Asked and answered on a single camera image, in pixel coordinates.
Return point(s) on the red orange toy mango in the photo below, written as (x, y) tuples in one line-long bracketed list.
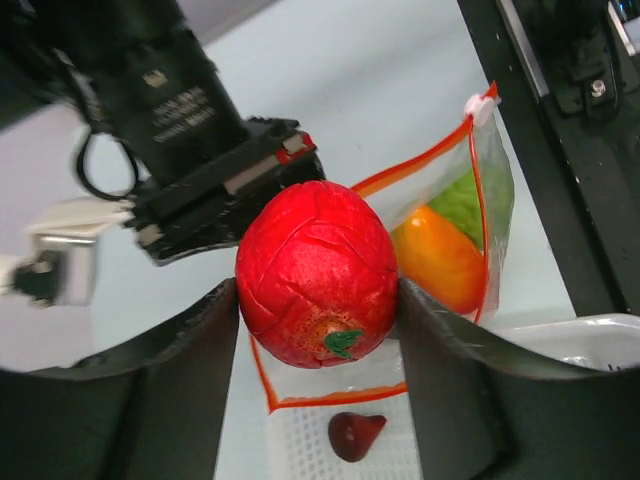
[(432, 252)]

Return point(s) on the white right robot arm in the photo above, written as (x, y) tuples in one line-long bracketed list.
[(135, 71)]

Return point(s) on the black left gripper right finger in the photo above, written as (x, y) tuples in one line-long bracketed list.
[(486, 408)]

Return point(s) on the green custard apple toy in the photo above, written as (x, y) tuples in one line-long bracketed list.
[(459, 203)]

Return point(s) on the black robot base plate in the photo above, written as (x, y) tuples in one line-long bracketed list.
[(568, 76)]

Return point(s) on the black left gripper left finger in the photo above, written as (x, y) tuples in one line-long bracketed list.
[(149, 408)]

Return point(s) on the dark red toy fruit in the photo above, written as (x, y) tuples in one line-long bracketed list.
[(351, 435)]

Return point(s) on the clear zip top bag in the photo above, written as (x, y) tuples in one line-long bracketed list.
[(394, 194)]

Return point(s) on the white perforated plastic basket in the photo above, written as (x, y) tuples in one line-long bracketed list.
[(297, 440)]

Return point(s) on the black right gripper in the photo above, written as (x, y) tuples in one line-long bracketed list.
[(212, 207)]

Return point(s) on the red toy apple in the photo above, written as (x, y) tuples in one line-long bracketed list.
[(317, 277)]

